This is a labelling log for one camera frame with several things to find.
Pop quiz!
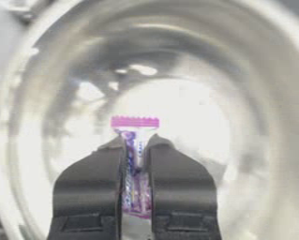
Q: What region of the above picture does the purple candy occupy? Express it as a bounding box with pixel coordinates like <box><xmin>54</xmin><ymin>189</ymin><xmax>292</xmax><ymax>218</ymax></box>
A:
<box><xmin>109</xmin><ymin>114</ymin><xmax>160</xmax><ymax>220</ymax></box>

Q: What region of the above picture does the steel bowl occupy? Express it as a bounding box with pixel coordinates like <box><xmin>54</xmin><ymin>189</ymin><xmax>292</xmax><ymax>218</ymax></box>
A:
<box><xmin>0</xmin><ymin>0</ymin><xmax>299</xmax><ymax>240</ymax></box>

